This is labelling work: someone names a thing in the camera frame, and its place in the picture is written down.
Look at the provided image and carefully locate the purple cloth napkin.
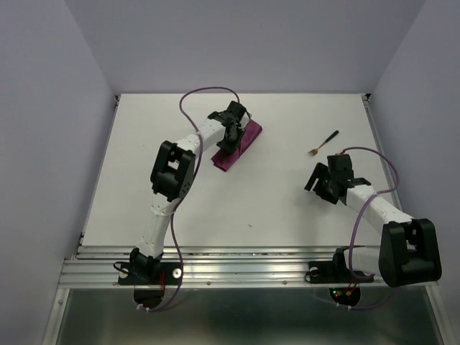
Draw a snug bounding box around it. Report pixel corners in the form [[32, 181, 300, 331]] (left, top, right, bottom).
[[211, 120, 262, 172]]

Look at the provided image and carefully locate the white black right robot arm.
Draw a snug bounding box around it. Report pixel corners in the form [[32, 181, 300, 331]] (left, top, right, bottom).
[[305, 154, 442, 288]]

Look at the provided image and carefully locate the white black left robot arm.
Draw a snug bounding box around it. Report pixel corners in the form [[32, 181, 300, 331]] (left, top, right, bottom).
[[127, 101, 249, 285]]

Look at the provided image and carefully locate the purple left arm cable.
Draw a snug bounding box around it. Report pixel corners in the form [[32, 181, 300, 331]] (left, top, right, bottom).
[[136, 86, 242, 313]]

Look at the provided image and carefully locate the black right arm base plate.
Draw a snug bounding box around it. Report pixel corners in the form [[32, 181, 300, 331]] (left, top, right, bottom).
[[304, 261, 356, 284]]

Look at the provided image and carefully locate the aluminium right side rail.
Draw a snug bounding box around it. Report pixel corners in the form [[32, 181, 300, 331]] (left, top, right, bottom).
[[360, 93, 404, 211]]

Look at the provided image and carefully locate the aluminium rail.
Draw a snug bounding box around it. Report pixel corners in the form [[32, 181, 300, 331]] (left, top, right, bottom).
[[70, 93, 120, 256], [360, 93, 404, 211]]

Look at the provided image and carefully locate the aluminium left side rail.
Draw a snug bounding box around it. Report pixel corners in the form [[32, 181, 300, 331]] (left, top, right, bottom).
[[70, 93, 120, 256]]

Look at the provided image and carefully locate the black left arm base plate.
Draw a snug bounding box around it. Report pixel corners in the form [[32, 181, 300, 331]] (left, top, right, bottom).
[[113, 262, 183, 286]]

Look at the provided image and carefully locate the aluminium front rail frame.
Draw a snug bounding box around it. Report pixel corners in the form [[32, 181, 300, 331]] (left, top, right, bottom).
[[58, 246, 335, 290]]

